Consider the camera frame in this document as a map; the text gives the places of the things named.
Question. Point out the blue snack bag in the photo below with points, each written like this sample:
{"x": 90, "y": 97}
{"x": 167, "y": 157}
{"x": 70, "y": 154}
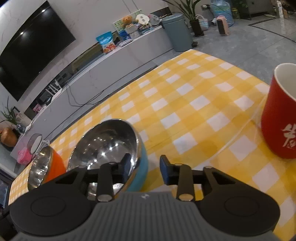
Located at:
{"x": 106, "y": 41}

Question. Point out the pink bag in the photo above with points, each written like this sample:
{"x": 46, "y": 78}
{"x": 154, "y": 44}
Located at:
{"x": 24, "y": 157}

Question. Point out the grey chair back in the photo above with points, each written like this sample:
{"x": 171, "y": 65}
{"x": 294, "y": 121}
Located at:
{"x": 34, "y": 142}

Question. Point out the black wall television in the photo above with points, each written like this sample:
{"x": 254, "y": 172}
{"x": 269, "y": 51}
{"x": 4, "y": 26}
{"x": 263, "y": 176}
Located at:
{"x": 38, "y": 41}

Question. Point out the blue steel bowl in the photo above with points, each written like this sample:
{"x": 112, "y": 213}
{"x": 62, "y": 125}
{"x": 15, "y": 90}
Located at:
{"x": 108, "y": 142}

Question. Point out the grey tv cabinet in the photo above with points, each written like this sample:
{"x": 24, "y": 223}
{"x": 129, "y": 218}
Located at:
{"x": 96, "y": 81}

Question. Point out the pink space heater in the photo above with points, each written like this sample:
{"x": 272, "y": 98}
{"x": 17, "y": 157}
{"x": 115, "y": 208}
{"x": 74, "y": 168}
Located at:
{"x": 222, "y": 25}

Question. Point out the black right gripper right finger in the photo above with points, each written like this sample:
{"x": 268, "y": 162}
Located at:
{"x": 225, "y": 203}

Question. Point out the orange steel bowl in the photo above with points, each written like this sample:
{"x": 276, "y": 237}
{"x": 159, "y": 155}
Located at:
{"x": 46, "y": 166}

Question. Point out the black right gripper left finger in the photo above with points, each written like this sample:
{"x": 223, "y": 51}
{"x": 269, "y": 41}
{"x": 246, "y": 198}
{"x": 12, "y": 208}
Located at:
{"x": 66, "y": 202}

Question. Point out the grey-blue trash bin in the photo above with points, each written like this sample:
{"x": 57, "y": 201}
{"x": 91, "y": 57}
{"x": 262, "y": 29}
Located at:
{"x": 178, "y": 32}

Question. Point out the tall plant black pot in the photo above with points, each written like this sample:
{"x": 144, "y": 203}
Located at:
{"x": 187, "y": 7}

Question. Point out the golden vase dried flowers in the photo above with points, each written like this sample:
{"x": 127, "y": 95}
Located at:
{"x": 8, "y": 137}

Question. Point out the white wifi router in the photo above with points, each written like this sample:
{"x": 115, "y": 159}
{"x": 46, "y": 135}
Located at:
{"x": 54, "y": 89}

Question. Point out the green potted plant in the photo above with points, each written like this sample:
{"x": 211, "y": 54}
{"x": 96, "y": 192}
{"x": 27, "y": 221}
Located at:
{"x": 8, "y": 114}

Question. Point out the red mug white lettering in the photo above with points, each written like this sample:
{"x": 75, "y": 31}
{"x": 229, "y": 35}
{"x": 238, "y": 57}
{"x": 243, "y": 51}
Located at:
{"x": 278, "y": 116}

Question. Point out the teddy bear toy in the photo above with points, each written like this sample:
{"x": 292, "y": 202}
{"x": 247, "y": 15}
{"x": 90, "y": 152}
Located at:
{"x": 127, "y": 21}

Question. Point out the yellow checkered tablecloth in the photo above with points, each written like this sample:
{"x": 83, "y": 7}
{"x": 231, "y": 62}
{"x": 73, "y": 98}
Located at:
{"x": 201, "y": 111}

